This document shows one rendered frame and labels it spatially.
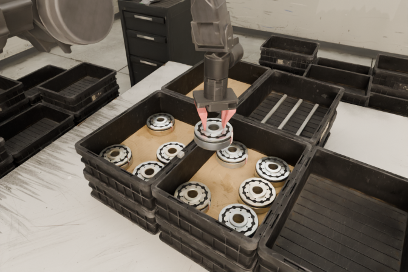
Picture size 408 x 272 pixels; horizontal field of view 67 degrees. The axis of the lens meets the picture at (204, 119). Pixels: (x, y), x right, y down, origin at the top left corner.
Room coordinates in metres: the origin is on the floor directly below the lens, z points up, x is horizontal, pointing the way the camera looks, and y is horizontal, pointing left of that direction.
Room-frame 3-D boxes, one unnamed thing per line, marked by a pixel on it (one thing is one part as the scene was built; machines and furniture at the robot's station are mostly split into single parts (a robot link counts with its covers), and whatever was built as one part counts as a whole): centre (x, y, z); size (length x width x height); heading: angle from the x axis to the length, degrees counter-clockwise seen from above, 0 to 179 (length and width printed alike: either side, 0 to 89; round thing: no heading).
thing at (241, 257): (0.62, -0.09, 0.87); 0.40 x 0.30 x 0.11; 147
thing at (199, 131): (0.65, -0.03, 1.03); 0.10 x 0.10 x 0.01
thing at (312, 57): (2.28, -0.67, 0.37); 0.40 x 0.30 x 0.45; 62
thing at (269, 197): (0.59, -0.15, 0.86); 0.10 x 0.10 x 0.01
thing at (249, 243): (0.62, -0.09, 0.92); 0.40 x 0.30 x 0.02; 147
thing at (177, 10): (2.56, 0.31, 0.45); 0.60 x 0.45 x 0.90; 152
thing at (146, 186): (0.79, 0.16, 0.92); 0.40 x 0.30 x 0.02; 147
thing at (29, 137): (1.39, 0.99, 0.31); 0.40 x 0.30 x 0.34; 152
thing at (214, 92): (0.65, -0.03, 1.15); 0.10 x 0.07 x 0.07; 102
